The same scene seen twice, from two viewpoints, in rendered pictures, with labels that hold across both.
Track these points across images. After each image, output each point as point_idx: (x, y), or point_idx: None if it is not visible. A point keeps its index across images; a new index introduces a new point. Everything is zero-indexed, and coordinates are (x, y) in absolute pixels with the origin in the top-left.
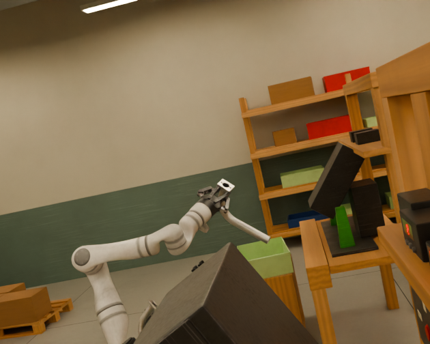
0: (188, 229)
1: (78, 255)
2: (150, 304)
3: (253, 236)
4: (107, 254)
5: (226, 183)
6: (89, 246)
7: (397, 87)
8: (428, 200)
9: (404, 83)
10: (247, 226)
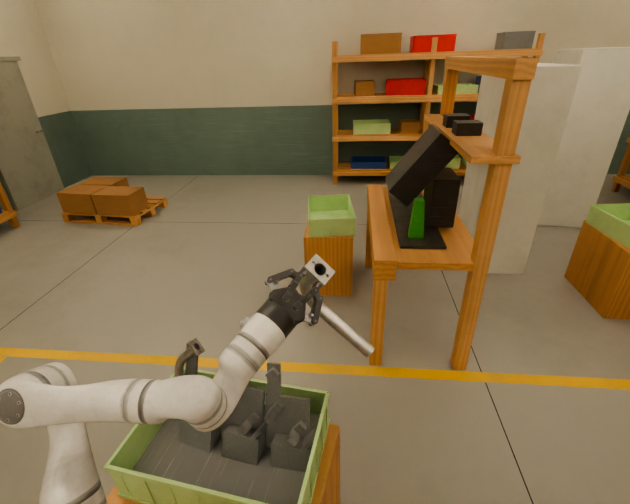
0: (235, 380)
1: (1, 402)
2: (191, 347)
3: (347, 340)
4: (60, 414)
5: (322, 264)
6: (25, 387)
7: None
8: None
9: None
10: (341, 326)
